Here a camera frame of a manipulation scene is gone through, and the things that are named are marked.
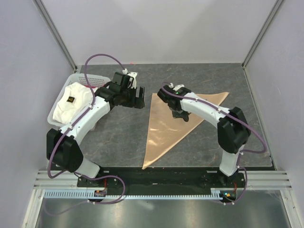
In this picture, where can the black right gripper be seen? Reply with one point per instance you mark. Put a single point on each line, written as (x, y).
(180, 115)

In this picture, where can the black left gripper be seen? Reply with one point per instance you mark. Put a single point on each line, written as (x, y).
(137, 102)

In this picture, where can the black spoon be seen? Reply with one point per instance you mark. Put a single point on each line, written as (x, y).
(186, 118)

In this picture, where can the peach satin napkin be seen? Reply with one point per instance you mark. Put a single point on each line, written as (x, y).
(164, 131)

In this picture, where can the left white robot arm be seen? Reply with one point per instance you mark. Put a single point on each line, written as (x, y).
(63, 144)

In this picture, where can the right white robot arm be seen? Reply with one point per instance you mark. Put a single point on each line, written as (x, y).
(230, 123)

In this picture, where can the white plastic basket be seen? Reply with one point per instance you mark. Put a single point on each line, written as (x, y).
(92, 112)

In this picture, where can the white cloth with logo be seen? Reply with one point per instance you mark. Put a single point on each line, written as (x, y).
(74, 99)

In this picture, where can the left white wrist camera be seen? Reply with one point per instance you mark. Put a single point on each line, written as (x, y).
(129, 79)

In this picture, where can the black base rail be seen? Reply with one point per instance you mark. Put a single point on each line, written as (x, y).
(167, 180)

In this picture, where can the light blue cable duct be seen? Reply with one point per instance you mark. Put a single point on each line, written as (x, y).
(95, 194)

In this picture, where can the left aluminium frame post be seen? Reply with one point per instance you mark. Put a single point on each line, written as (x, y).
(54, 31)

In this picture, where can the aluminium frame post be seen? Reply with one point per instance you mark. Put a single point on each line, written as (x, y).
(266, 25)
(54, 31)

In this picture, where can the right aluminium frame post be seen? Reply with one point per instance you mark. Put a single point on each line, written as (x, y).
(266, 25)

